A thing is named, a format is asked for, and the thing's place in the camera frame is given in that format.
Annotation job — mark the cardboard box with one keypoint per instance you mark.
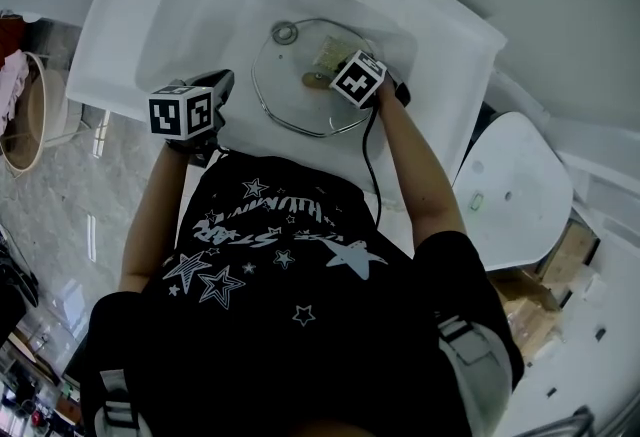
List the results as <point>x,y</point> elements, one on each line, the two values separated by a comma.
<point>530,325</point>
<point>570,260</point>

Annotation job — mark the white vanity with sink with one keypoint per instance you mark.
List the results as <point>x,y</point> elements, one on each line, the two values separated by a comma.
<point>200,10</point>

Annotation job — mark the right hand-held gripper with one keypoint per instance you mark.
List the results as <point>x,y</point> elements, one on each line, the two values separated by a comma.
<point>357,80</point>

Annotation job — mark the black star-print T-shirt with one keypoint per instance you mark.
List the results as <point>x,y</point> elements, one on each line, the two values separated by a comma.
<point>300,350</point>

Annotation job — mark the beige round basket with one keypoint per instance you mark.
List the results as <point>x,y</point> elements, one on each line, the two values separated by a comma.
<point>40,125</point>

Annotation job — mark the glass pot lid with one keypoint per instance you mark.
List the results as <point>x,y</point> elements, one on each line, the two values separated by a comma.
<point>285,90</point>

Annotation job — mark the pink cloth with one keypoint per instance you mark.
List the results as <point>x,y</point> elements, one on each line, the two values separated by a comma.
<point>12,85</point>

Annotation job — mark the yellow sponge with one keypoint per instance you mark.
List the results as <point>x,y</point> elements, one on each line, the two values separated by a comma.
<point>330,52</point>

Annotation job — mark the grey metal bracket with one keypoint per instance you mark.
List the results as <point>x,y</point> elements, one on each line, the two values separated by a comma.
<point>560,425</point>

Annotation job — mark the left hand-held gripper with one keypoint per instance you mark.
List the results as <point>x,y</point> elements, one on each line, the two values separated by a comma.
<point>165,117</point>

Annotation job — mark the person's left forearm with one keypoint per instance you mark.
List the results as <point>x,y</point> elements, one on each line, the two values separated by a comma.
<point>150,225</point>

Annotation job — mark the white loose washbasin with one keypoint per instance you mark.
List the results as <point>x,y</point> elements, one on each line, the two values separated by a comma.
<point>520,205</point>

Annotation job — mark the chrome sink drain stopper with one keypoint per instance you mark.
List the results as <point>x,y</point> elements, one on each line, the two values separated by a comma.
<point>285,33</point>

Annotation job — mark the person's right forearm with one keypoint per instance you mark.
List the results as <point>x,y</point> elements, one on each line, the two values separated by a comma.
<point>425,185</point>

